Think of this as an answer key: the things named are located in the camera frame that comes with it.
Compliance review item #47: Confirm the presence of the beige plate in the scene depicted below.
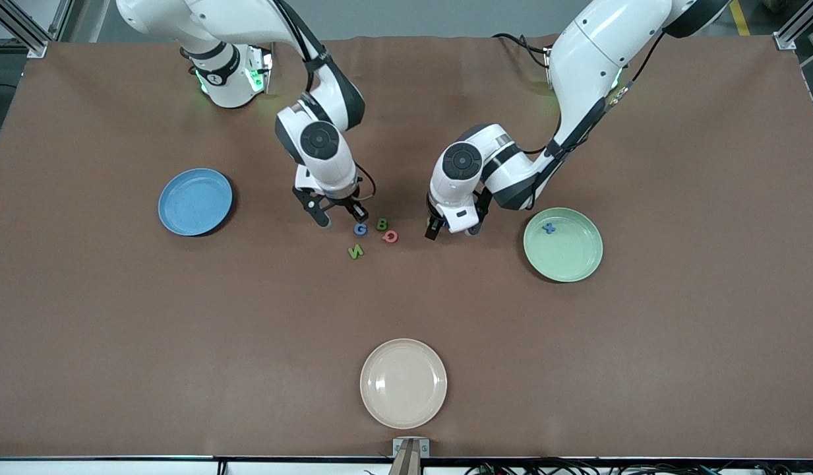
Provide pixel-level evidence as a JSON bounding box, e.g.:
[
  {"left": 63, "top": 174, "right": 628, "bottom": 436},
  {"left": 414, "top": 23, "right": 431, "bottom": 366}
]
[{"left": 359, "top": 338, "right": 448, "bottom": 430}]

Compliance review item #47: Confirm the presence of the green plate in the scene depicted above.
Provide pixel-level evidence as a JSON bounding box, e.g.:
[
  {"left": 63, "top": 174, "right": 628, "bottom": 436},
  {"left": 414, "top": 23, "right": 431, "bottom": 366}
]
[{"left": 523, "top": 207, "right": 604, "bottom": 283}]

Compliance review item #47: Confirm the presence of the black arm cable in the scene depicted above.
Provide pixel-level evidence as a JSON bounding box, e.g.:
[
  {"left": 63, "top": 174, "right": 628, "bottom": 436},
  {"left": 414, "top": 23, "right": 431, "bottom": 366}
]
[
  {"left": 352, "top": 160, "right": 378, "bottom": 200},
  {"left": 512, "top": 26, "right": 667, "bottom": 159}
]

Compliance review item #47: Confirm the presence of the aluminium frame profile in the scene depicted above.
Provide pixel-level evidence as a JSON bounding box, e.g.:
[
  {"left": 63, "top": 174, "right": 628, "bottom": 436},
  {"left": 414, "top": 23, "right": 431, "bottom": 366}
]
[
  {"left": 0, "top": 0, "right": 74, "bottom": 59},
  {"left": 772, "top": 0, "right": 813, "bottom": 51}
]

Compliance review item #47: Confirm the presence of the black base cable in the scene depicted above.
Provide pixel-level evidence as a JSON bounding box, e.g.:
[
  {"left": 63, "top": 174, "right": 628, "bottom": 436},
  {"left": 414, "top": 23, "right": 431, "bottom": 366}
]
[{"left": 492, "top": 32, "right": 553, "bottom": 70}]

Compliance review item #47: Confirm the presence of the blue plate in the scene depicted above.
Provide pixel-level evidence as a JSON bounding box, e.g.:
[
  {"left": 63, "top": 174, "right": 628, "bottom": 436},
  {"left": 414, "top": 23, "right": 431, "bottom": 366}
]
[{"left": 158, "top": 168, "right": 233, "bottom": 237}]

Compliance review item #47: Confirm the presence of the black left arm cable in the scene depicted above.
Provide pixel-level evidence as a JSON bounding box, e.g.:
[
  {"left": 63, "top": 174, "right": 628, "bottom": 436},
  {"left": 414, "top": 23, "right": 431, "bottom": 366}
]
[{"left": 512, "top": 26, "right": 667, "bottom": 159}]

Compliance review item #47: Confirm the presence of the brown table cover sheet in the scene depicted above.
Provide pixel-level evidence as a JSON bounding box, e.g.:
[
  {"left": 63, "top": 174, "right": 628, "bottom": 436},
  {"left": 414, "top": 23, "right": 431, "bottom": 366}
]
[{"left": 0, "top": 34, "right": 813, "bottom": 459}]

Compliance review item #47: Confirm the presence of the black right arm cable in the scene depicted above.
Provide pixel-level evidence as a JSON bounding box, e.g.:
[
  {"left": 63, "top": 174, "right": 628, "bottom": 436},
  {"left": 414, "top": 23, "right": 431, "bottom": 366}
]
[{"left": 352, "top": 160, "right": 378, "bottom": 200}]

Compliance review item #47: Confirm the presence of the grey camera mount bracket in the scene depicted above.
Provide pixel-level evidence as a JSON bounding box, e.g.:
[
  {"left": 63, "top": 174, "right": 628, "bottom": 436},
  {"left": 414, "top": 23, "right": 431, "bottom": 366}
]
[{"left": 388, "top": 437, "right": 431, "bottom": 475}]

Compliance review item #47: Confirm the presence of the black cable bundle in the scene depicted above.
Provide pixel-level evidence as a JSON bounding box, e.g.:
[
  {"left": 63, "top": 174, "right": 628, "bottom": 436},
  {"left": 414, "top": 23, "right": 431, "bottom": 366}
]
[{"left": 466, "top": 457, "right": 813, "bottom": 475}]

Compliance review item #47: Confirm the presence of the white table edge rail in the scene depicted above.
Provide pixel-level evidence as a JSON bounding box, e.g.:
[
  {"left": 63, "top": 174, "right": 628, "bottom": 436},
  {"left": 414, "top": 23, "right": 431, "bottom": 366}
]
[{"left": 0, "top": 457, "right": 813, "bottom": 475}]

